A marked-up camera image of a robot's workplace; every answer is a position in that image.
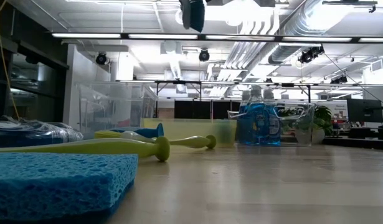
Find green dish brush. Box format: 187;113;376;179
94;129;217;149
0;136;171;162

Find blue cellulose sponge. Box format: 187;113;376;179
0;152;139;222
109;126;158;138

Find ceiling light panel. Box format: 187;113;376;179
205;34;275;41
51;32;122;39
282;36;353;43
358;37;383;44
128;33;199;40

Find black-legged background table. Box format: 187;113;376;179
154;80;312;118

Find black low cabinets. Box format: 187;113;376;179
174;100;242;119

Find yellow plastic tray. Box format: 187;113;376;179
141;118;238;147

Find black ceiling spotlight cluster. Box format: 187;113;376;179
298;45;325;65

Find tall clear plastic bin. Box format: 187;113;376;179
75;81;158;139

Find small black ceiling spotlight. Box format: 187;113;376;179
330;75;348;85

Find green potted plant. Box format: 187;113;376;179
306;105;334;146

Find white printed sign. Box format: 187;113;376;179
332;101;349;119

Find black computer monitor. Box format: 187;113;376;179
346;98;383;123

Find black office desk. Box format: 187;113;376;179
321;126;383;152

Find silver ventilation duct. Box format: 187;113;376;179
267;0;351;65

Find clear plastic handled basket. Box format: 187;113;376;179
227;101;316;147

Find yellow hanging cord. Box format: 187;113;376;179
0;0;21;121

